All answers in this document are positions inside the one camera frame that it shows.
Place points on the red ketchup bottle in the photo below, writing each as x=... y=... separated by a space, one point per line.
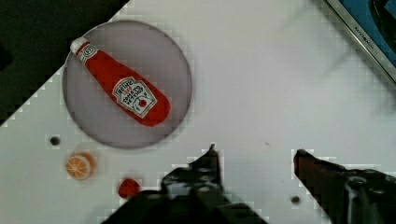
x=131 y=92

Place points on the orange slice toy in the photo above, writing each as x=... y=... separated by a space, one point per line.
x=80 y=166

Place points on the grey round plate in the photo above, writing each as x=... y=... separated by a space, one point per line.
x=154 y=55

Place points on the red strawberry toy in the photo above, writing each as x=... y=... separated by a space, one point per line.
x=128 y=188

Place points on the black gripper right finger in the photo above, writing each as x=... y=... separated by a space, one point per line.
x=348 y=196

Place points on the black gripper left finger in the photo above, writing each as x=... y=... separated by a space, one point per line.
x=188 y=195

